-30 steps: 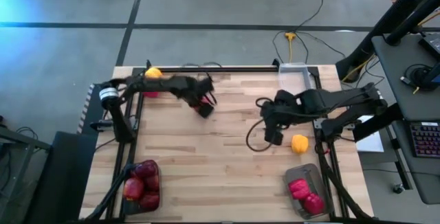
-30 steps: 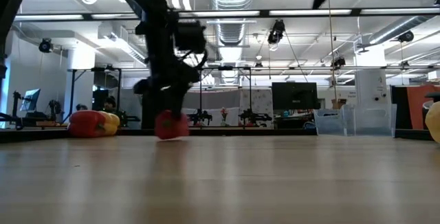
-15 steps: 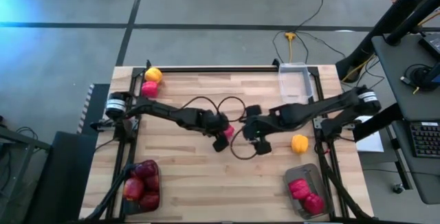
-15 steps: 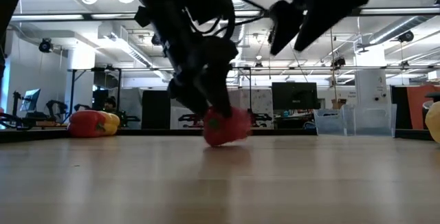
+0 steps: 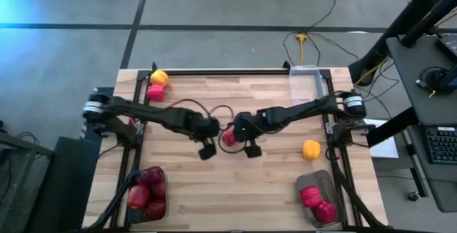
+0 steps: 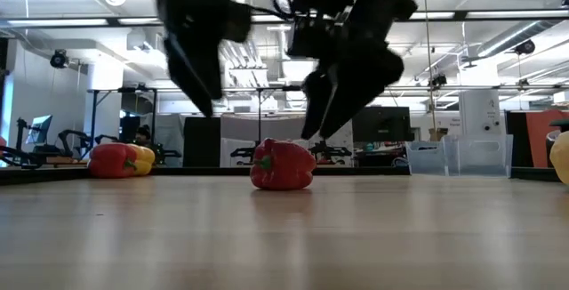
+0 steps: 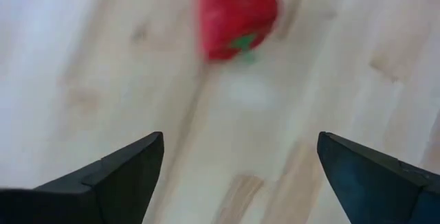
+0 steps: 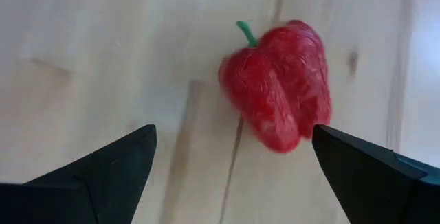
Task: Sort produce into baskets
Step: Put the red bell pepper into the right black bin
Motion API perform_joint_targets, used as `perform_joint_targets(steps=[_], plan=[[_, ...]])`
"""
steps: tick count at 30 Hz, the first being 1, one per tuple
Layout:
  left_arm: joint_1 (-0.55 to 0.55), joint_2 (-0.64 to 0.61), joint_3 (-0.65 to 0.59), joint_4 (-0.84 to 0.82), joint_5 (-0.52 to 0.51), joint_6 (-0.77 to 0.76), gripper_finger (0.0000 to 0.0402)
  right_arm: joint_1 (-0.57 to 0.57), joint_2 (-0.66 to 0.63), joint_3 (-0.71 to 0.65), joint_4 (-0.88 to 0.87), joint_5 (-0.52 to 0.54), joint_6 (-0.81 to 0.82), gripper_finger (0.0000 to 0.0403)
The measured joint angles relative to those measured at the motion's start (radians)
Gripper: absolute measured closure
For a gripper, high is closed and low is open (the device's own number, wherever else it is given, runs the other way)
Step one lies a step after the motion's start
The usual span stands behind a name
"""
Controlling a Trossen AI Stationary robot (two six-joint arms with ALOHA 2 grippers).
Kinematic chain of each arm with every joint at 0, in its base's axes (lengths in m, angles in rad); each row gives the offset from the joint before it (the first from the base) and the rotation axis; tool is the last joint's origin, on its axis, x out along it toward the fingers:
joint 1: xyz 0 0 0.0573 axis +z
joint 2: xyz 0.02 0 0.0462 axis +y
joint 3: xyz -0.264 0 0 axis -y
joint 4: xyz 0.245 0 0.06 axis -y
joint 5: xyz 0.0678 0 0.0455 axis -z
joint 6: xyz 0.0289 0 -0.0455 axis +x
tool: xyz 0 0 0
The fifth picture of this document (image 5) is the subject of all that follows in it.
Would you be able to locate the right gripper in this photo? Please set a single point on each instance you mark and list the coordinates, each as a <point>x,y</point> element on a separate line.
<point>250,126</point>

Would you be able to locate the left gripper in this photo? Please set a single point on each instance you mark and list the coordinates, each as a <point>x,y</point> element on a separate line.
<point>209,128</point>

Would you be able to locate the yellow bell pepper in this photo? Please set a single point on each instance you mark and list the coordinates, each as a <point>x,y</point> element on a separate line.
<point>311,149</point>
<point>159,78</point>

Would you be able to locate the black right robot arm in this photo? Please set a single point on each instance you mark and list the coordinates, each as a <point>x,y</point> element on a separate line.
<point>303,108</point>

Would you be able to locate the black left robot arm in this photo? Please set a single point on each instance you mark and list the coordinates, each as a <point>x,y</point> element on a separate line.
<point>160,113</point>

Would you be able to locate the dark translucent plastic bin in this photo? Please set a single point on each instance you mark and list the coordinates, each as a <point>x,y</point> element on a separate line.
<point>133,217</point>
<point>319,180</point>

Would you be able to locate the clear plastic bin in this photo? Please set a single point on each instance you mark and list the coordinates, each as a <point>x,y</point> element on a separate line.
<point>303,83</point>

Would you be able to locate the white paper sheet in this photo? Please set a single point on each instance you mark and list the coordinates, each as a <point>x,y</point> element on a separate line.
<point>385,151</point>

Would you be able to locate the large black case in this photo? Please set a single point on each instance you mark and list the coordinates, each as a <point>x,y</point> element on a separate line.
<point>68,190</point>

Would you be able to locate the black caster wheel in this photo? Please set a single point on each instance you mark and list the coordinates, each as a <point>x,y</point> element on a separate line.
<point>413,196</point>

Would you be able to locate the black desk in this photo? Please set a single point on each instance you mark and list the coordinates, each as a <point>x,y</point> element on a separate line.
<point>410,83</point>

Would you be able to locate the black metal stand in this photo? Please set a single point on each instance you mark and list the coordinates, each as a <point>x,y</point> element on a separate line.
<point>28,146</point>

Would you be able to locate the black tower fan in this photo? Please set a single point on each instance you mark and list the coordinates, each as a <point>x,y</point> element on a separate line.
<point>392,36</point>

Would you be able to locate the black keyboard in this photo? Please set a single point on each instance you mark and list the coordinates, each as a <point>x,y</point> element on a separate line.
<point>442,145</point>

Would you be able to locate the black pole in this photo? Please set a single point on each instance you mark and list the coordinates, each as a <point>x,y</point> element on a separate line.
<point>425,22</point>

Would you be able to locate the black aluminium table frame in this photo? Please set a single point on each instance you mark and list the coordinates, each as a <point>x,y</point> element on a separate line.
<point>228,71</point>

